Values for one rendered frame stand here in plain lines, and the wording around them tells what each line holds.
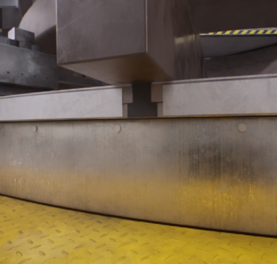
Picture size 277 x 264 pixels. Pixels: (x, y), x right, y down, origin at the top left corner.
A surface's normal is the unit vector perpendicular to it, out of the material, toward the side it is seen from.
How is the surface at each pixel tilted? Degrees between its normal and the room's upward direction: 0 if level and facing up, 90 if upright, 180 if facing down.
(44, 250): 0
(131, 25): 90
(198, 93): 90
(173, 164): 90
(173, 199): 90
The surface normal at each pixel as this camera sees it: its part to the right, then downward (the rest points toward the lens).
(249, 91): -0.28, 0.01
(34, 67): 0.74, 0.00
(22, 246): -0.01, -1.00
